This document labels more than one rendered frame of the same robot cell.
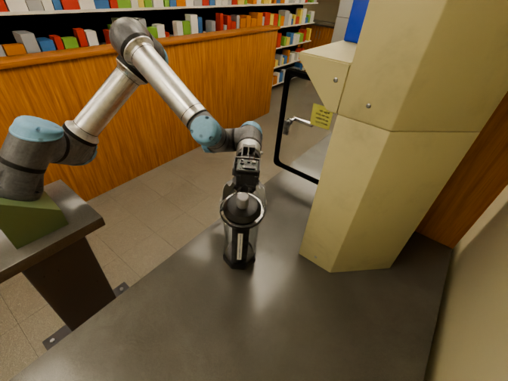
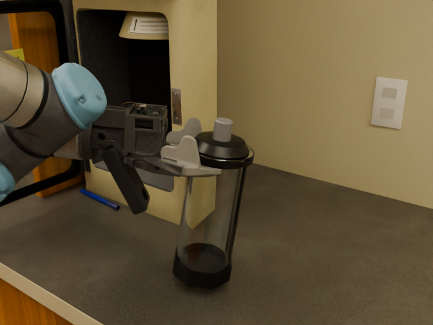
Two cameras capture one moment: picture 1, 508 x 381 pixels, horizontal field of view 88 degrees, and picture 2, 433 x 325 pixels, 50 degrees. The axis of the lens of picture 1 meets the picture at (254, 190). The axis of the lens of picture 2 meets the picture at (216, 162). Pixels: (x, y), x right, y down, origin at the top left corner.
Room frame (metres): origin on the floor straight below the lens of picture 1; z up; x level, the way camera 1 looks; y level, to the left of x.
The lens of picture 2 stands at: (0.46, 0.70, 1.43)
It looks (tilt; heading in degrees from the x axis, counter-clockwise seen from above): 22 degrees down; 271
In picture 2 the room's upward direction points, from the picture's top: straight up
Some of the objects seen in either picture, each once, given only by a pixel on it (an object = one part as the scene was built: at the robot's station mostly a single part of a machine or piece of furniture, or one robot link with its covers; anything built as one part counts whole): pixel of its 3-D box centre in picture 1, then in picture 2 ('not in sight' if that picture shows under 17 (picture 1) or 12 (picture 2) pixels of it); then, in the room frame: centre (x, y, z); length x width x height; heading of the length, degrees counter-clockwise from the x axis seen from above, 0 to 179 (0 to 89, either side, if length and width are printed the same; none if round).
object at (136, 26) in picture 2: not in sight; (160, 21); (0.60, -0.32, 1.34); 0.18 x 0.18 x 0.05
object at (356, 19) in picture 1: (374, 21); not in sight; (0.79, -0.26, 1.56); 0.10 x 0.10 x 0.09; 55
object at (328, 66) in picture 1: (347, 69); not in sight; (0.70, -0.20, 1.46); 0.32 x 0.12 x 0.10; 145
